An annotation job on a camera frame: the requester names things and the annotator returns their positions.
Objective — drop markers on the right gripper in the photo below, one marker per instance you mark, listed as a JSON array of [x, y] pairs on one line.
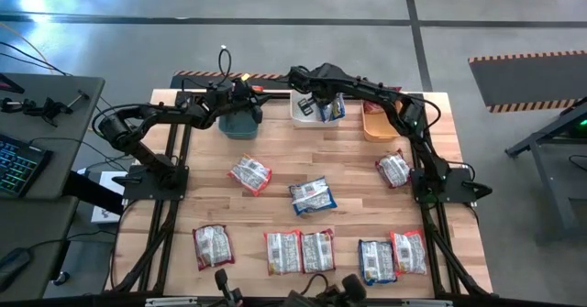
[[316, 80]]

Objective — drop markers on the black computer mouse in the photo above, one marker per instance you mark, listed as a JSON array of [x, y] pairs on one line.
[[11, 266]]

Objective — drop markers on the black aluminium table frame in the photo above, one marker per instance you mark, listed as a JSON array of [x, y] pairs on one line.
[[275, 95]]

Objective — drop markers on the white plastic bin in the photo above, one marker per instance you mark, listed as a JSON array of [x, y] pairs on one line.
[[302, 121]]

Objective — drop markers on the small yellow tag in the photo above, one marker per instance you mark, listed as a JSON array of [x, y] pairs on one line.
[[246, 76]]

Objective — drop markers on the backlit computer keyboard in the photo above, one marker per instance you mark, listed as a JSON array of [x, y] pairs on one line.
[[18, 165]]

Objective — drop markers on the grey side desk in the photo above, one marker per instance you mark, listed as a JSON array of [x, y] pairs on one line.
[[32, 224], [69, 96]]

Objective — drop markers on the black clamp tool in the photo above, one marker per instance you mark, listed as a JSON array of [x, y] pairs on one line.
[[46, 110]]

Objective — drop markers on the teal plastic bin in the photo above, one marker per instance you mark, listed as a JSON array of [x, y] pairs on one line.
[[238, 128]]

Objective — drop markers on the white box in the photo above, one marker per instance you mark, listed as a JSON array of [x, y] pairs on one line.
[[103, 215]]

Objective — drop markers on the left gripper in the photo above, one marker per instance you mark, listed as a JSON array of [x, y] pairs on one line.
[[236, 98]]

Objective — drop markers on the yellow-orange plastic bin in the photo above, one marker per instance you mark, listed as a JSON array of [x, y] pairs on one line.
[[380, 128]]

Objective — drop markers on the black caster wheel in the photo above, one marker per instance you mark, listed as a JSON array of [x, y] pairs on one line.
[[60, 278]]

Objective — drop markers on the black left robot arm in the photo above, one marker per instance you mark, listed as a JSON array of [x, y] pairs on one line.
[[151, 113]]

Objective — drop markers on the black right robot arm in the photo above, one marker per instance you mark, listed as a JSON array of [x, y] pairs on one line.
[[367, 87]]

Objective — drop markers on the hazard striped floor mat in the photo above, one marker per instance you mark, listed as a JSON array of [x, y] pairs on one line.
[[197, 80], [527, 82]]

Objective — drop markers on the silver metal bracket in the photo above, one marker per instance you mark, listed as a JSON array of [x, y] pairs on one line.
[[426, 303], [169, 302]]

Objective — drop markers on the black desk leg frame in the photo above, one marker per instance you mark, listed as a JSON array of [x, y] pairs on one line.
[[559, 192]]

